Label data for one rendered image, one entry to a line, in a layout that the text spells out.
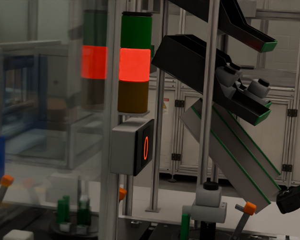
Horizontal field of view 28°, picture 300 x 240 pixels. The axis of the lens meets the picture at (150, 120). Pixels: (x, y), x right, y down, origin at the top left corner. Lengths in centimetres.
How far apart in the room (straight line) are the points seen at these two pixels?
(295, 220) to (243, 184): 45
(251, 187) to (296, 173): 385
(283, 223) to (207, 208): 63
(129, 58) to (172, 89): 420
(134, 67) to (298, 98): 419
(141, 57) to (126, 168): 17
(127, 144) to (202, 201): 29
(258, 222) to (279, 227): 6
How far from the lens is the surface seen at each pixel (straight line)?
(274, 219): 177
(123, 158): 91
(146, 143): 96
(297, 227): 173
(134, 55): 92
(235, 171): 136
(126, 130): 90
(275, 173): 163
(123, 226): 129
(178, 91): 511
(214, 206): 114
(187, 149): 520
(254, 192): 136
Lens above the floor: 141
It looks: 10 degrees down
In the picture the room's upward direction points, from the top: 3 degrees clockwise
